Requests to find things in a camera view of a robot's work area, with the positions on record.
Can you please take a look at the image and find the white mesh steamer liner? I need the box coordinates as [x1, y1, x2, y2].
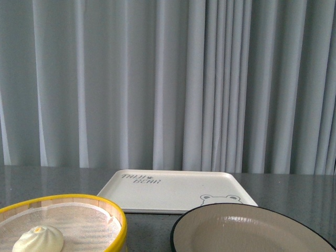
[1, 203, 126, 251]

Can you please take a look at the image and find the white steamed bun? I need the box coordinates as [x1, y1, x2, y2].
[12, 226, 64, 252]

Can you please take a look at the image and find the wooden steamer with yellow rims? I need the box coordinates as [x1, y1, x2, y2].
[1, 194, 128, 251]

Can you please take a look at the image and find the grey pleated curtain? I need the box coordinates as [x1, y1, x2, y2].
[1, 1, 335, 175]

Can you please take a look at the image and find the white bear print tray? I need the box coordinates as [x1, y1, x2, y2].
[98, 170, 256, 214]

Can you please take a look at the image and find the beige plate with black rim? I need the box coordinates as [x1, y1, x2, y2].
[170, 203, 335, 251]

